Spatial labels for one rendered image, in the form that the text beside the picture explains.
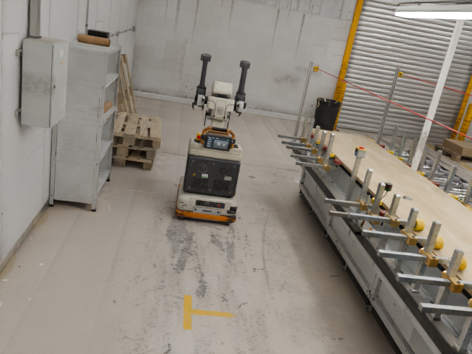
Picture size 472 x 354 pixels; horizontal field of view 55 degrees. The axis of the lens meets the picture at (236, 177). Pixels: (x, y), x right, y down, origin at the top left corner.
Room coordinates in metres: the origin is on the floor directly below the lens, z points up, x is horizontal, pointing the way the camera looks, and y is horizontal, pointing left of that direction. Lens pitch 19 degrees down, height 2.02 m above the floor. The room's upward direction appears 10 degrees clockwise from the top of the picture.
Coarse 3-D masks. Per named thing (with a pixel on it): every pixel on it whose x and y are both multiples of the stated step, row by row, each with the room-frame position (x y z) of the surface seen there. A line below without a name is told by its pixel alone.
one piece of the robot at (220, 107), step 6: (210, 96) 4.72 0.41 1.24; (204, 102) 4.77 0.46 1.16; (210, 102) 4.70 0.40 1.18; (216, 102) 4.71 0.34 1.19; (222, 102) 4.72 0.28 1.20; (228, 102) 4.73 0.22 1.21; (234, 102) 4.75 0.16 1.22; (210, 108) 4.69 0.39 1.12; (216, 108) 4.71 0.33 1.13; (222, 108) 4.71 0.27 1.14; (228, 108) 4.72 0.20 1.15; (234, 108) 4.83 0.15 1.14; (216, 114) 4.70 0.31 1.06; (222, 114) 4.71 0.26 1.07; (216, 120) 4.76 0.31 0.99; (222, 120) 4.77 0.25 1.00; (216, 126) 4.75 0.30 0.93; (222, 126) 4.76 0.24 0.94
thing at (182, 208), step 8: (184, 192) 4.35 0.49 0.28; (176, 200) 4.55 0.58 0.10; (184, 200) 4.26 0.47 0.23; (216, 200) 4.33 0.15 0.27; (224, 200) 4.35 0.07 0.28; (232, 200) 4.38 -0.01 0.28; (176, 208) 4.31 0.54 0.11; (184, 208) 4.26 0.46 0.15; (192, 208) 4.27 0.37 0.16; (200, 208) 4.29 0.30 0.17; (208, 208) 4.30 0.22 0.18; (232, 208) 4.33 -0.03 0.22; (184, 216) 4.29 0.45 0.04; (192, 216) 4.27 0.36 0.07; (200, 216) 4.28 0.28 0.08; (208, 216) 4.29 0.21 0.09; (216, 216) 4.31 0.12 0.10; (224, 216) 4.32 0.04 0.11; (232, 216) 4.34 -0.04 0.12
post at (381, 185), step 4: (380, 184) 3.14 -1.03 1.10; (384, 184) 3.14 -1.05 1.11; (380, 188) 3.13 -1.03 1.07; (376, 192) 3.16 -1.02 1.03; (380, 192) 3.14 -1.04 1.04; (376, 196) 3.14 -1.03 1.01; (380, 196) 3.14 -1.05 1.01; (376, 200) 3.13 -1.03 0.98; (380, 200) 3.14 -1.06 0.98; (376, 204) 3.14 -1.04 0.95; (372, 208) 3.15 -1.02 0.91; (376, 208) 3.14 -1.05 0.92; (372, 212) 3.13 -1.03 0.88; (376, 212) 3.14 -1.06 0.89; (372, 224) 3.14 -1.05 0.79
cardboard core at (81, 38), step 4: (80, 36) 4.58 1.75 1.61; (84, 36) 4.59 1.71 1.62; (88, 36) 4.60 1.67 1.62; (92, 36) 4.62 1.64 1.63; (80, 40) 4.58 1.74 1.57; (84, 40) 4.58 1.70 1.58; (88, 40) 4.59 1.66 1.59; (92, 40) 4.59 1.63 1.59; (96, 40) 4.60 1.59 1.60; (100, 40) 4.61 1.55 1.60; (104, 40) 4.61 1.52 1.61; (108, 40) 4.62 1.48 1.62; (96, 44) 4.62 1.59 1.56; (100, 44) 4.61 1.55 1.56; (104, 44) 4.61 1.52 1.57; (108, 44) 4.62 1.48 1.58
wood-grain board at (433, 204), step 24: (336, 144) 5.09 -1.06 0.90; (360, 144) 5.33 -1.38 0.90; (360, 168) 4.24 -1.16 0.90; (384, 168) 4.41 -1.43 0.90; (408, 168) 4.59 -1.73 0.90; (384, 192) 3.60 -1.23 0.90; (408, 192) 3.73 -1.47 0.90; (432, 192) 3.86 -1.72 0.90; (408, 216) 3.13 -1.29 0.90; (432, 216) 3.23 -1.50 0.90; (456, 216) 3.33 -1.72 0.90; (456, 240) 2.84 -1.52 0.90
